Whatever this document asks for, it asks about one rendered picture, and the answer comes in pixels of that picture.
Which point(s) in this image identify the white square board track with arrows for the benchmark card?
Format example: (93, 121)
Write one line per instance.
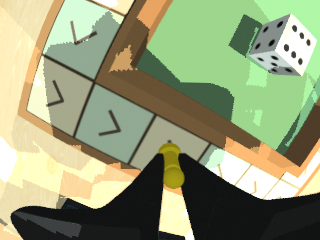
(132, 93)

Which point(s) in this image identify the yellow game pawn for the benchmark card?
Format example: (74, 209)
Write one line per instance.
(173, 177)

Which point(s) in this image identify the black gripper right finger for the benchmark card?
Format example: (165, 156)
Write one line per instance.
(218, 210)

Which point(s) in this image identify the white die with black pips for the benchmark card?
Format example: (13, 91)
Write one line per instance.
(284, 46)

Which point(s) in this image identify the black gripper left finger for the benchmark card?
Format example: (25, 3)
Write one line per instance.
(134, 214)

